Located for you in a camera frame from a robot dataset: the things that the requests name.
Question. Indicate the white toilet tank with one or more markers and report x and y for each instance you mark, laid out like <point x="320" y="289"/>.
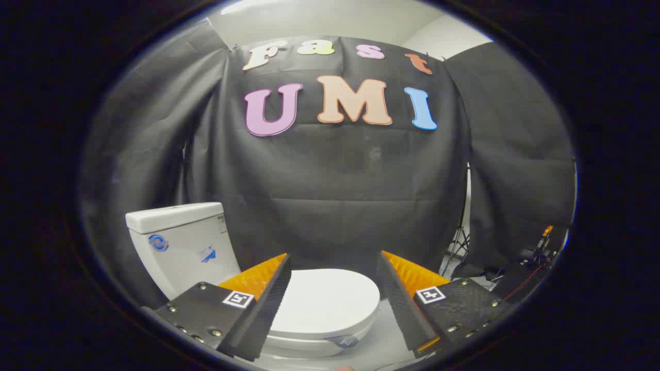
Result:
<point x="180" y="257"/>

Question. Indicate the black backdrop cloth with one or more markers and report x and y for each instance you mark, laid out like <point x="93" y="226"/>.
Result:
<point x="335" y="180"/>

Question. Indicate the dark round lid tab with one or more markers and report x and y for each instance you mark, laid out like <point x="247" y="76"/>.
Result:
<point x="345" y="341"/>

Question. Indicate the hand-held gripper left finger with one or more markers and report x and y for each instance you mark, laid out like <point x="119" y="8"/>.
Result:
<point x="263" y="314"/>

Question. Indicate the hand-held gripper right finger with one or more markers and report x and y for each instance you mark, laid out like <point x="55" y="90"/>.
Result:
<point x="399" y="304"/>

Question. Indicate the white toilet seat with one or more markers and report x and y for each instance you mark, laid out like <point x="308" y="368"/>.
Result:
<point x="309" y="347"/>

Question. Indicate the black light stand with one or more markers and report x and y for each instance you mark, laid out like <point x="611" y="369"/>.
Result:
<point x="459" y="239"/>

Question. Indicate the white toilet lid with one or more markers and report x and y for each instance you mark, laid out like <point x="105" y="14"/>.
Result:
<point x="325" y="299"/>

